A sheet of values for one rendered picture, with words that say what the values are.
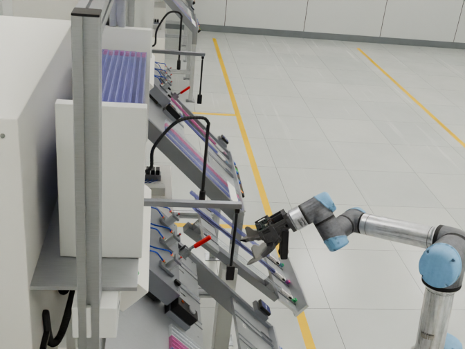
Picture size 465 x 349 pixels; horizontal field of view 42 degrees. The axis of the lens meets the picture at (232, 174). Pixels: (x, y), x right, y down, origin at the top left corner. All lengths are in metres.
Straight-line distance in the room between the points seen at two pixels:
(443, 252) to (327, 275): 1.96
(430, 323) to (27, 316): 1.23
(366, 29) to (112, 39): 8.24
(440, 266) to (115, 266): 1.00
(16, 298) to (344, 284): 2.73
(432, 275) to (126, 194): 1.03
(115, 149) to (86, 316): 0.30
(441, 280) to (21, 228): 1.21
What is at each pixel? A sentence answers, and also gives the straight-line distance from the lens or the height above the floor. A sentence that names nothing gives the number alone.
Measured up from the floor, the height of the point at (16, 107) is 1.72.
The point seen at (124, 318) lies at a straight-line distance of 1.43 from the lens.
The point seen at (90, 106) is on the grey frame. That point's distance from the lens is 0.95.
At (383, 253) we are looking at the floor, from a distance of 4.10.
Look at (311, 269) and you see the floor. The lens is 3.78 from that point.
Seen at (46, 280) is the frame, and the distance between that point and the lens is 1.20.
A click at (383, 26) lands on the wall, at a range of 9.83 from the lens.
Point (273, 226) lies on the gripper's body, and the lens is 2.07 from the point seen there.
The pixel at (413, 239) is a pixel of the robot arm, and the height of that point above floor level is 1.10.
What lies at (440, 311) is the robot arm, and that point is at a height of 0.99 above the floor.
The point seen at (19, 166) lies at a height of 1.64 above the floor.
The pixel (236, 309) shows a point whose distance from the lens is 2.02.
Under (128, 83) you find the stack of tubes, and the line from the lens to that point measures 1.39.
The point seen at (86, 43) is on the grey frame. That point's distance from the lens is 0.93.
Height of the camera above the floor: 2.09
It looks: 26 degrees down
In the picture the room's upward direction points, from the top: 6 degrees clockwise
